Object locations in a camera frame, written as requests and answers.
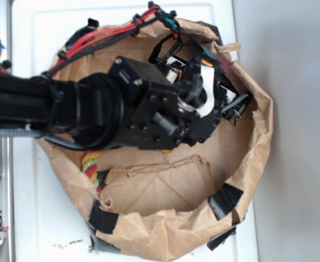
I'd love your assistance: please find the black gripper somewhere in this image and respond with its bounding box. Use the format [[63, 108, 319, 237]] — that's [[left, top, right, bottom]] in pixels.
[[173, 53, 255, 147]]

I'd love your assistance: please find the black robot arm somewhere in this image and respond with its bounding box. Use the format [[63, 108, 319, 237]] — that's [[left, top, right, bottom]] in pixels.
[[0, 56, 252, 151]]

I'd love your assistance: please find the brown paper bag bin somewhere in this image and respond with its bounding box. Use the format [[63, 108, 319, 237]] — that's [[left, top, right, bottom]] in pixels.
[[38, 19, 273, 261]]

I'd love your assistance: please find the red and black cable bundle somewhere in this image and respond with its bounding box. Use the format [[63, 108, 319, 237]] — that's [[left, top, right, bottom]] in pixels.
[[41, 1, 184, 80]]

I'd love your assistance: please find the multicolour twisted rope toy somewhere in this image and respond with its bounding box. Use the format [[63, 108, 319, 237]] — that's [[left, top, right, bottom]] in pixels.
[[81, 149, 172, 212]]

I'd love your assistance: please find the aluminium frame rail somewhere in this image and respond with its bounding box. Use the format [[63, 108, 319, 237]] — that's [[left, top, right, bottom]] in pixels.
[[0, 1, 15, 261]]

